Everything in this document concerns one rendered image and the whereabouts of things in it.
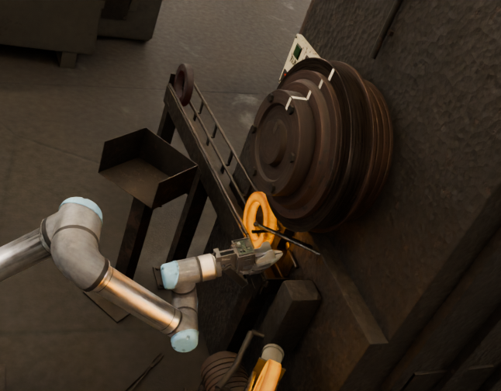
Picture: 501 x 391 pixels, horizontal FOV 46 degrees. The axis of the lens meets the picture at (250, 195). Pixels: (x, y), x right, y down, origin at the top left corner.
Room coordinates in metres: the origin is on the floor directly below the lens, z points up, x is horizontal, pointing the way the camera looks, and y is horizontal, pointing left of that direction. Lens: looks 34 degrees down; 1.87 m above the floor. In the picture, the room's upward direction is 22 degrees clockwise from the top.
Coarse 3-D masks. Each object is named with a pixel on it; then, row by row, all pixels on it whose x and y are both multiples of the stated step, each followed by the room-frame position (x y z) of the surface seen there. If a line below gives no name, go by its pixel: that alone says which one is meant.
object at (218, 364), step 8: (216, 352) 1.17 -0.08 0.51; (224, 352) 1.17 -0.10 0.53; (232, 352) 1.18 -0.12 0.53; (208, 360) 1.14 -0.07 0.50; (216, 360) 1.14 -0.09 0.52; (224, 360) 1.14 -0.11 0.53; (232, 360) 1.15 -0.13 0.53; (208, 368) 1.12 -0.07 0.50; (216, 368) 1.12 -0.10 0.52; (224, 368) 1.12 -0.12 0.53; (240, 368) 1.14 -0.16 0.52; (208, 376) 1.10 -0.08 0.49; (216, 376) 1.09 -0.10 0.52; (232, 376) 1.09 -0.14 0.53; (240, 376) 1.11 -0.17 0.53; (208, 384) 1.08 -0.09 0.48; (232, 384) 1.07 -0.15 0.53; (240, 384) 1.08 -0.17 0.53
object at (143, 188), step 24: (120, 144) 1.74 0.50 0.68; (144, 144) 1.84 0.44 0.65; (168, 144) 1.80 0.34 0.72; (120, 168) 1.73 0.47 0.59; (144, 168) 1.78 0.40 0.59; (168, 168) 1.79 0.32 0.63; (192, 168) 1.72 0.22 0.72; (144, 192) 1.63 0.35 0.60; (168, 192) 1.62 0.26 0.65; (144, 216) 1.67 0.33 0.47; (120, 264) 1.67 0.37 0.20; (120, 312) 1.61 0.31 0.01
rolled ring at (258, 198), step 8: (256, 192) 1.57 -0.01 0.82; (248, 200) 1.59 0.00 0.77; (256, 200) 1.55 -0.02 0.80; (264, 200) 1.51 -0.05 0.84; (248, 208) 1.58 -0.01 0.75; (256, 208) 1.58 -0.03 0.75; (264, 208) 1.50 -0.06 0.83; (248, 216) 1.57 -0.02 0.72; (264, 216) 1.48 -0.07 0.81; (272, 216) 1.48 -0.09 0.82; (248, 224) 1.55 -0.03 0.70; (264, 224) 1.47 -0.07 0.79; (272, 224) 1.46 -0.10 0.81; (248, 232) 1.53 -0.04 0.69; (256, 240) 1.47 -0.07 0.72; (264, 240) 1.44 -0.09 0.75; (272, 240) 1.46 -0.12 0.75
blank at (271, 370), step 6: (270, 360) 0.99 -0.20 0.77; (264, 366) 1.01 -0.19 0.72; (270, 366) 0.96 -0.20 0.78; (276, 366) 0.97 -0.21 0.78; (264, 372) 0.95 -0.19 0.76; (270, 372) 0.94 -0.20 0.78; (276, 372) 0.95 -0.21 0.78; (258, 378) 1.00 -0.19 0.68; (264, 378) 0.92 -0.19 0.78; (270, 378) 0.93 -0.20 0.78; (276, 378) 0.93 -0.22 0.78; (258, 384) 0.97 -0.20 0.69; (264, 384) 0.91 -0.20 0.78; (270, 384) 0.91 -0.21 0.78; (276, 384) 0.92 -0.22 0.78; (258, 390) 0.90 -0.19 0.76; (264, 390) 0.90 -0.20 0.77; (270, 390) 0.90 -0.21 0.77
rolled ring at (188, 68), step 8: (184, 64) 2.37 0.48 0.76; (176, 72) 2.43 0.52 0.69; (184, 72) 2.35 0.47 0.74; (192, 72) 2.34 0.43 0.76; (176, 80) 2.41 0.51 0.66; (192, 80) 2.32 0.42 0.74; (176, 88) 2.40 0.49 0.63; (184, 88) 2.30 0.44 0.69; (192, 88) 2.30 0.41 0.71; (184, 96) 2.28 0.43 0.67; (184, 104) 2.30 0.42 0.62
